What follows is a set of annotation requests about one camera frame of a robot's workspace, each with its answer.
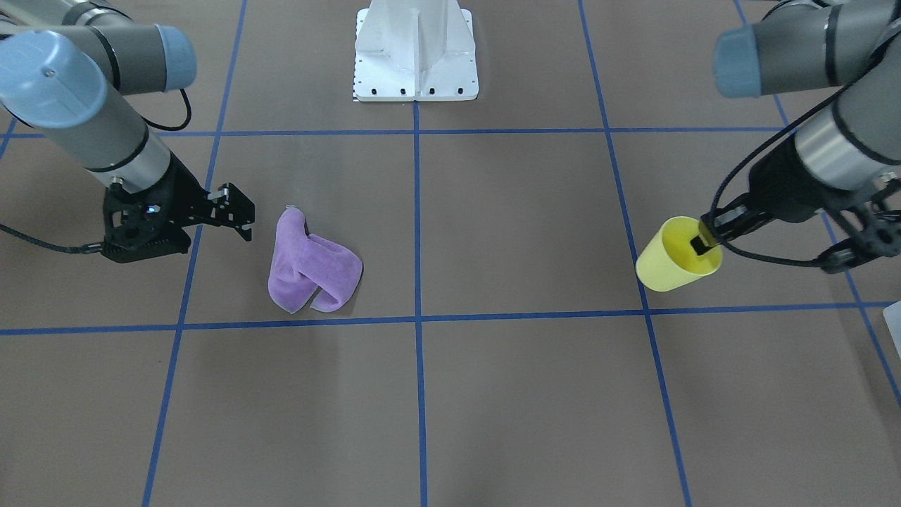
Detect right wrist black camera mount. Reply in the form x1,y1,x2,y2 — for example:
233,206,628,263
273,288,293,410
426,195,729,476
101,182,192,264

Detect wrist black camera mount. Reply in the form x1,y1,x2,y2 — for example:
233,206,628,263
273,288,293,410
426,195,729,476
817,171,900,274
101,182,192,264

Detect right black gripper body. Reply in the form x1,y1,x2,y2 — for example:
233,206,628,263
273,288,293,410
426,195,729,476
103,153,212,240

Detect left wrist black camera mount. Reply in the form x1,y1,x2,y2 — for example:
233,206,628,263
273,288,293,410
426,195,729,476
817,171,900,274

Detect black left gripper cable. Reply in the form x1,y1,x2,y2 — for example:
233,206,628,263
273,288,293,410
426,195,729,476
710,42,901,267

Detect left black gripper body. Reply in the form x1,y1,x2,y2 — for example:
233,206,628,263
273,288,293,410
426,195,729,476
734,140,838,229

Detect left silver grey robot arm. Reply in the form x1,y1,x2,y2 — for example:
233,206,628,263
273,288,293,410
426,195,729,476
689,1,899,273

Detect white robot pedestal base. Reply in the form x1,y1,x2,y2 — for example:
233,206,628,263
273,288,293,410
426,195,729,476
352,1,479,102

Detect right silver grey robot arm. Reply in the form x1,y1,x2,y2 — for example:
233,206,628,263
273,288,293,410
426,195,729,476
2,1,255,251

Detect purple microfiber cloth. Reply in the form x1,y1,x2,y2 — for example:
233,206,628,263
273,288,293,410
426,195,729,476
267,206,363,314

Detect translucent white storage box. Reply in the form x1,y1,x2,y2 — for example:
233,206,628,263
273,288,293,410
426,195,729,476
882,301,901,356

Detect yellow plastic cup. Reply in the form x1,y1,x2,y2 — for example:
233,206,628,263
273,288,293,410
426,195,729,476
635,216,724,292

